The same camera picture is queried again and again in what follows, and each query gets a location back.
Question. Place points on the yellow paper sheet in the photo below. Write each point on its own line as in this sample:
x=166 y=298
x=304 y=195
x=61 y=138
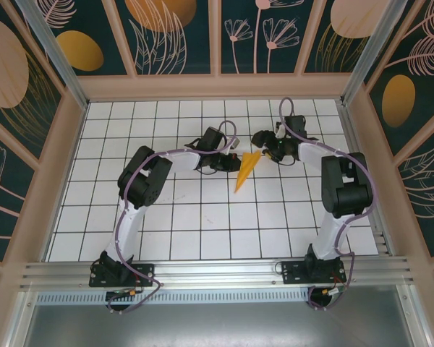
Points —
x=246 y=168

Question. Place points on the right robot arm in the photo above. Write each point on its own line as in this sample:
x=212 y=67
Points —
x=347 y=188

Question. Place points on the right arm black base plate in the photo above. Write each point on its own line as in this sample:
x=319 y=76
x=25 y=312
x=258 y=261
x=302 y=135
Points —
x=293 y=274

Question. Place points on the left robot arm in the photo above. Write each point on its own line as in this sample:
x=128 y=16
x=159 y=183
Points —
x=144 y=177

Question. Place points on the grey metal sheet shelf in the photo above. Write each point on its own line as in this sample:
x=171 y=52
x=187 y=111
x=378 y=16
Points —
x=217 y=325

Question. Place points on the aluminium corner post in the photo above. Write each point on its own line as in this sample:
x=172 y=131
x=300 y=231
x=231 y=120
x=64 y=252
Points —
x=372 y=54
x=58 y=61

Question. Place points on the aluminium side rail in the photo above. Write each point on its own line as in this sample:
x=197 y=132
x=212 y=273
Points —
x=381 y=238

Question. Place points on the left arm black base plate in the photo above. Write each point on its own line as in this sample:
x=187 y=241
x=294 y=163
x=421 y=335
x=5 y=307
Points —
x=146 y=274

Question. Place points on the long aluminium base rail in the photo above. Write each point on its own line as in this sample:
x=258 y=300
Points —
x=217 y=271

